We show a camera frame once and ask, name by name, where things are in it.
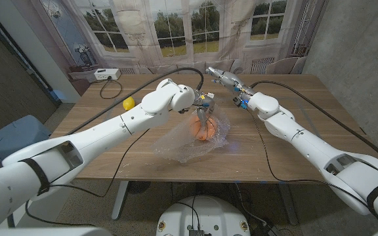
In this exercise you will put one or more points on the blue chair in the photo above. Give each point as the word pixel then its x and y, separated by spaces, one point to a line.
pixel 15 134

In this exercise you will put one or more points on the white power strip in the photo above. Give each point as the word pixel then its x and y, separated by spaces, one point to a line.
pixel 107 73

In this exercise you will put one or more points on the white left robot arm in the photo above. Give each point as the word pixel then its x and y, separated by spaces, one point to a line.
pixel 94 144

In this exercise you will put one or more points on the yellow lemon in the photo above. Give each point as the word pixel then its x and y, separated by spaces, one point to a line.
pixel 128 103

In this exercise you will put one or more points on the white table leg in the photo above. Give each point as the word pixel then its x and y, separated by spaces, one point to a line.
pixel 120 200

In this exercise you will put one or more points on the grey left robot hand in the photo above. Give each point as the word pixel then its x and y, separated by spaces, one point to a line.
pixel 203 114

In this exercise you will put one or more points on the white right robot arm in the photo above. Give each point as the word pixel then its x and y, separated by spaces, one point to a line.
pixel 313 147

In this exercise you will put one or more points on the grey table leg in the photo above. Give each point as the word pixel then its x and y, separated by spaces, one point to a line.
pixel 289 203

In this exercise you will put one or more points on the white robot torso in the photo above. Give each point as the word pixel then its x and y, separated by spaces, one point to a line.
pixel 205 216

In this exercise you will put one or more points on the printed window backdrop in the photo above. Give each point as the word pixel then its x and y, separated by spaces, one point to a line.
pixel 143 36

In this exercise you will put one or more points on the orange mini basketball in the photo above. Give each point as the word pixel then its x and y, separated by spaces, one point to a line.
pixel 197 129

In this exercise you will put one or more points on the clear bubble wrap sheet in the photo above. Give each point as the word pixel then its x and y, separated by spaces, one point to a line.
pixel 179 147

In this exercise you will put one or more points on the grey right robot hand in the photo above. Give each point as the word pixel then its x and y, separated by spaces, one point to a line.
pixel 230 80

